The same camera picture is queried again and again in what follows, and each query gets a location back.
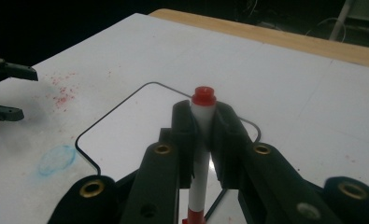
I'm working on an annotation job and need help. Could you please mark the tangle of floor cables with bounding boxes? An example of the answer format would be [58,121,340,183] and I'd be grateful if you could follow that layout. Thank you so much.
[244,0,348,36]

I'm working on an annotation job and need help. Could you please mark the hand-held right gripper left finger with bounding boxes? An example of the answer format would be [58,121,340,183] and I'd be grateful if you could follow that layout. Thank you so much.
[120,99,202,224]

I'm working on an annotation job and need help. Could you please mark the white marker with red cap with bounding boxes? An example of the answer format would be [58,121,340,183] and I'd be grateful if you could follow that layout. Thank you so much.
[181,86,218,224]

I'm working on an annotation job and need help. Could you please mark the small whiteboard with handle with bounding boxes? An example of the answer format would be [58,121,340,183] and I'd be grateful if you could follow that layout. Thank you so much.
[74,81,263,224]

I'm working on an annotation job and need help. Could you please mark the white desk frame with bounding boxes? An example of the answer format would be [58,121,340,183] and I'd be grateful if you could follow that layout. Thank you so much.
[328,0,369,43]

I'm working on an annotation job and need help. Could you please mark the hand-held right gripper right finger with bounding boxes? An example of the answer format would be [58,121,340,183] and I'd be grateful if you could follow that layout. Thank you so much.
[208,101,345,224]

